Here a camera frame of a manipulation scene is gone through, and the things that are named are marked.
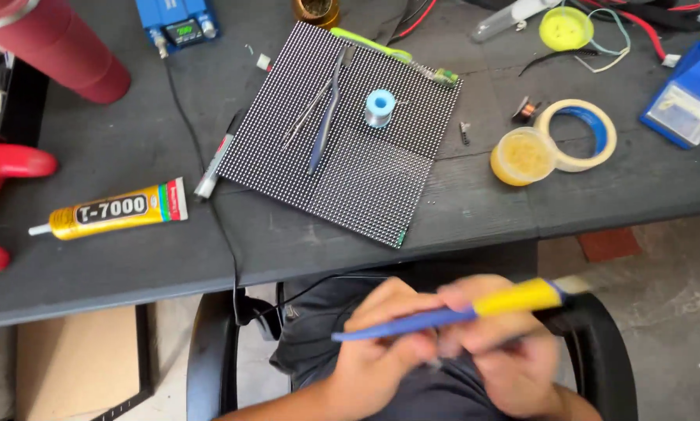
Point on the pale green rubber band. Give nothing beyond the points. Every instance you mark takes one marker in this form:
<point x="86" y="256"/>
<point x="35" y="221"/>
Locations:
<point x="610" y="44"/>

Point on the person's left hand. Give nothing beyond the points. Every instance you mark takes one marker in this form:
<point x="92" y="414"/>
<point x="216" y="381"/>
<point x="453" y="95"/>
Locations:
<point x="366" y="356"/>

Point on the yellow glue tube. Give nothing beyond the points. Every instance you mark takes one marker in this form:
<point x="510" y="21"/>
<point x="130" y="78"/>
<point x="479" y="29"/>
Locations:
<point x="116" y="210"/>

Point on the person's dark trousers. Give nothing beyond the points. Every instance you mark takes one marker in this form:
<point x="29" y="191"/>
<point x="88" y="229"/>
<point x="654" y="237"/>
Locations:
<point x="355" y="327"/>

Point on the person's right hand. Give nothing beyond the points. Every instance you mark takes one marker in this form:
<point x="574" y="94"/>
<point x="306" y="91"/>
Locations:
<point x="513" y="362"/>

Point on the silver metal tweezers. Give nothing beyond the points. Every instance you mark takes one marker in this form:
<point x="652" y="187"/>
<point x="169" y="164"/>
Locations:
<point x="312" y="111"/>

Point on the small white component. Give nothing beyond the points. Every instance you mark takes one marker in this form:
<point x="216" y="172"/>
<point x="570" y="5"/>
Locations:
<point x="264" y="62"/>

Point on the clear plastic tube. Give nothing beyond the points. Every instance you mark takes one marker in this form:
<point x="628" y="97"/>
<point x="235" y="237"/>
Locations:
<point x="510" y="18"/>

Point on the person's left fingers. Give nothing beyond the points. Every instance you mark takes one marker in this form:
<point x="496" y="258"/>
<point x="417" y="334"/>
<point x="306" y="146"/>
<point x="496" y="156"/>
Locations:
<point x="402" y="316"/>

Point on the blue and yellow soldering iron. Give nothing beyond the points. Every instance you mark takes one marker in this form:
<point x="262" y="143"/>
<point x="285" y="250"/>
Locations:
<point x="472" y="310"/>

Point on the cardboard box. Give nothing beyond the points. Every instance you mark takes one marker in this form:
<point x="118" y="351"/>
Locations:
<point x="78" y="362"/>

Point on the black dotted LED matrix panel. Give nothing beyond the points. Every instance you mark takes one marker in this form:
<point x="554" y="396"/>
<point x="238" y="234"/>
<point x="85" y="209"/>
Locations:
<point x="350" y="134"/>

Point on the black office chair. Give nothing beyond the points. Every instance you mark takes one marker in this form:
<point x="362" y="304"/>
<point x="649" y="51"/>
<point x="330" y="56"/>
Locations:
<point x="601" y="351"/>

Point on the blue soldering iron stand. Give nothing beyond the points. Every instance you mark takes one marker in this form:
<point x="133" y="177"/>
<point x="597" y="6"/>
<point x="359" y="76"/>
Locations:
<point x="686" y="93"/>

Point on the yellow flux paste jar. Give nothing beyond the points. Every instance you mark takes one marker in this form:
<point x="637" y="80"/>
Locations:
<point x="522" y="156"/>

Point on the red insulated tumbler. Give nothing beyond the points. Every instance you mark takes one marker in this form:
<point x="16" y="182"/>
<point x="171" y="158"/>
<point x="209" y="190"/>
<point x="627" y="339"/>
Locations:
<point x="57" y="47"/>

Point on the blue soldering station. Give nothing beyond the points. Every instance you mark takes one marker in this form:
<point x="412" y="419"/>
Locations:
<point x="177" y="23"/>

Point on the brass tip cleaner holder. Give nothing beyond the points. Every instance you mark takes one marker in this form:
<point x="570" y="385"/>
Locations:
<point x="316" y="11"/>

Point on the small copper coil component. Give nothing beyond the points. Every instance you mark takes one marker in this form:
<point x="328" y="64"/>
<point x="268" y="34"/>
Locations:
<point x="525" y="111"/>

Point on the yellow round lid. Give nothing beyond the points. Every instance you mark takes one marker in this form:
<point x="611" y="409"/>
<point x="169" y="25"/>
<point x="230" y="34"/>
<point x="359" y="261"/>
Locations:
<point x="565" y="28"/>

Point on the black and silver marker pen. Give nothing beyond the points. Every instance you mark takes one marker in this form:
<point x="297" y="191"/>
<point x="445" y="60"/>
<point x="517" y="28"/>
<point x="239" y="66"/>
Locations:
<point x="218" y="155"/>

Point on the beige tape roll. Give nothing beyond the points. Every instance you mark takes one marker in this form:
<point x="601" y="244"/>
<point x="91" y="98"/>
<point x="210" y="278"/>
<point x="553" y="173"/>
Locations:
<point x="578" y="135"/>

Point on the person's right fingers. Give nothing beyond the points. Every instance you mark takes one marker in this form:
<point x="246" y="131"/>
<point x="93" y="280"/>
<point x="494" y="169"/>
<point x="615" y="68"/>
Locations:
<point x="478" y="327"/>

